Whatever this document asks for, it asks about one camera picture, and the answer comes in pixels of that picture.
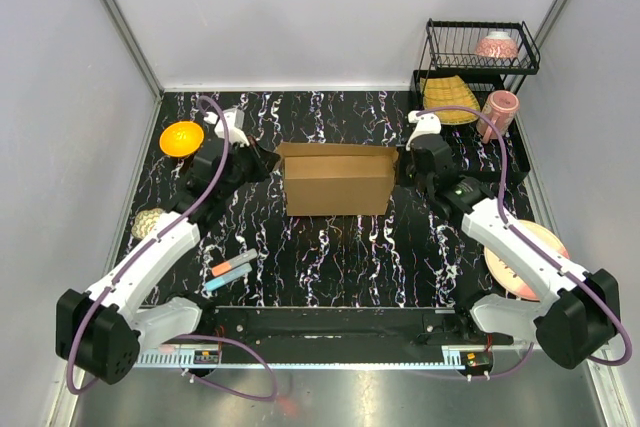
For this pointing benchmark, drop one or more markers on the pink round plate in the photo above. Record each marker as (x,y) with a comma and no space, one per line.
(545,242)

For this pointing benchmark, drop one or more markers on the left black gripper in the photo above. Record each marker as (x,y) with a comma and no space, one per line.
(264,161)

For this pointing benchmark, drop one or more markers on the pink patterned bowl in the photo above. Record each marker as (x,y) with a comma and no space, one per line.
(497,45)

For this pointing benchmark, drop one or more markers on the black wire dish rack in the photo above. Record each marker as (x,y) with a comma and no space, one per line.
(449,51)

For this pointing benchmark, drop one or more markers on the yellow woven plate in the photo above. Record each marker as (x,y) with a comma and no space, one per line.
(449,91)

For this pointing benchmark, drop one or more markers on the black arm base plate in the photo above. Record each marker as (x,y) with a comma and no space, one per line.
(332,335)

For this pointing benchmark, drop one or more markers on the black marble table mat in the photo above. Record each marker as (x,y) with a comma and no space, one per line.
(405,258)

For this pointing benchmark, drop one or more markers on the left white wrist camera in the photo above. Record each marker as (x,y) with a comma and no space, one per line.
(233,132)

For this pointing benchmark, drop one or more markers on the pink mug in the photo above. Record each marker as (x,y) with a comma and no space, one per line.
(500,108)

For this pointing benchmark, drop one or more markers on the orange bowl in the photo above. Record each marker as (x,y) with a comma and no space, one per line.
(181,139)

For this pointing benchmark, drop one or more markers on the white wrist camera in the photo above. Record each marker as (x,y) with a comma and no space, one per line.
(425,123)
(233,132)

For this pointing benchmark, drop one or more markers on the brown cardboard box sheet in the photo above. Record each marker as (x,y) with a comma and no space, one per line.
(324,179)

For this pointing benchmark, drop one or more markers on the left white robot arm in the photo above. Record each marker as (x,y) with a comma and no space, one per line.
(103,329)

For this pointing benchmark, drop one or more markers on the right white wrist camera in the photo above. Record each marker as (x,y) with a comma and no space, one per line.
(425,123)

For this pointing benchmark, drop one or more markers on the blue marker pen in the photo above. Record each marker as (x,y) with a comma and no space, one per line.
(228,277)

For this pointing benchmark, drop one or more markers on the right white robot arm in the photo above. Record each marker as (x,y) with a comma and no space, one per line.
(576,312)

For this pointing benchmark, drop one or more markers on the small floral patterned bowl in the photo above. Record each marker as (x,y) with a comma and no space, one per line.
(145,221)

